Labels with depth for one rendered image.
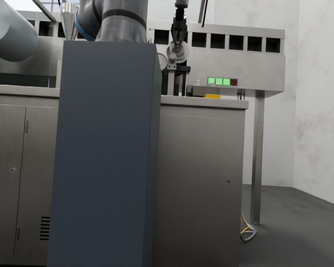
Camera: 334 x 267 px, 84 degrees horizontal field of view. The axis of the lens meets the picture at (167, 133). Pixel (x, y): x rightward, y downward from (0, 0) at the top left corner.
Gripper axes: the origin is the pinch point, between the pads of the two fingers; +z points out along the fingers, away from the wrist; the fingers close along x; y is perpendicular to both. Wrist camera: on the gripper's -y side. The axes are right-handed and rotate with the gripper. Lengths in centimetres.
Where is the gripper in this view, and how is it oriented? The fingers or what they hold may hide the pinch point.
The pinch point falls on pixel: (177, 44)
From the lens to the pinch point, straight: 122.7
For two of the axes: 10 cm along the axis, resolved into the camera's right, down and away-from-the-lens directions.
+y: 0.2, -7.5, 6.6
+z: -0.6, 6.6, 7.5
